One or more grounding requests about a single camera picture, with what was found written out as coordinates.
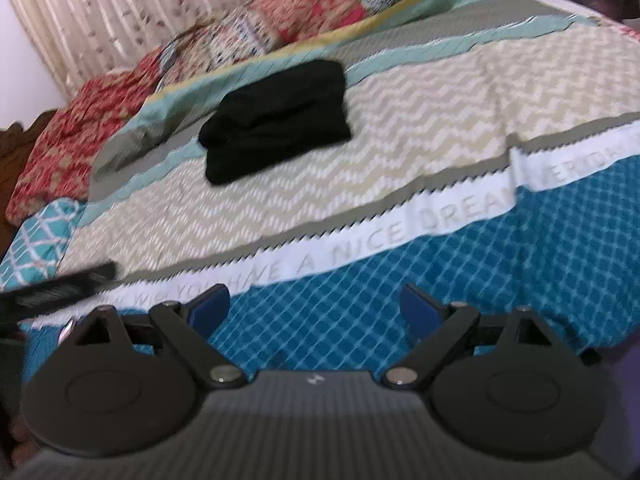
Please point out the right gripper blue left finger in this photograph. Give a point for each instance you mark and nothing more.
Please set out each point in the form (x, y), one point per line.
(206, 312)

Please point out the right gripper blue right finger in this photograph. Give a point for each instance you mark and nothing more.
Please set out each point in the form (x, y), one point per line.
(422, 313)

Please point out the black pants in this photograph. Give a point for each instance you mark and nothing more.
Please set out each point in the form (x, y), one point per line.
(275, 119)

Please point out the teal white lattice pillow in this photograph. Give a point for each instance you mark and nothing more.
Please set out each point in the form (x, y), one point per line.
(40, 244)

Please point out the red floral patchwork quilt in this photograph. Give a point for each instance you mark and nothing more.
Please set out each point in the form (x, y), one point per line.
(60, 163)

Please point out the carved wooden headboard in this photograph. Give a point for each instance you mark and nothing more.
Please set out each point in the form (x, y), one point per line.
(17, 142)

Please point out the patterned teal beige bedspread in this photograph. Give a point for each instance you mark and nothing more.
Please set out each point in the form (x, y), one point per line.
(494, 160)

